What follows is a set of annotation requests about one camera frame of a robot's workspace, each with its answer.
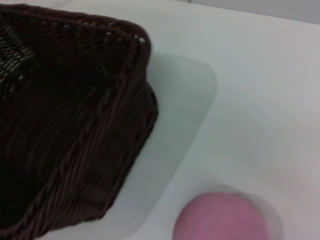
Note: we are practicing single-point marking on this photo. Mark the dark brown woven basket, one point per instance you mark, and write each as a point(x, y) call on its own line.
point(70, 120)

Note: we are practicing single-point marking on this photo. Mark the pink toy peach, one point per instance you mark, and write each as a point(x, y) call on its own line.
point(220, 218)

